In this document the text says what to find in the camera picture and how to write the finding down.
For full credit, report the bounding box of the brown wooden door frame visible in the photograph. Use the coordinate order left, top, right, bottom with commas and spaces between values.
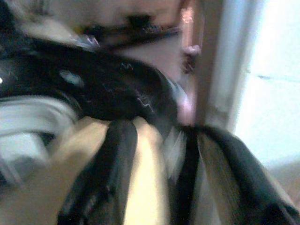
180, 0, 237, 128

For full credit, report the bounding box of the black garment with white zigzags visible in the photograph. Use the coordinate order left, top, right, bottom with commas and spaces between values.
0, 37, 202, 225

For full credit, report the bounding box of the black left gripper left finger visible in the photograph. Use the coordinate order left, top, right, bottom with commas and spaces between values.
57, 119, 138, 225

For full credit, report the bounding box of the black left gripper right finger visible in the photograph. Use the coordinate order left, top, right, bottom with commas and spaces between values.
196, 126, 300, 225

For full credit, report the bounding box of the white washing machine door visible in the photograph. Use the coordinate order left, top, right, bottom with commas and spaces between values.
0, 96, 82, 187

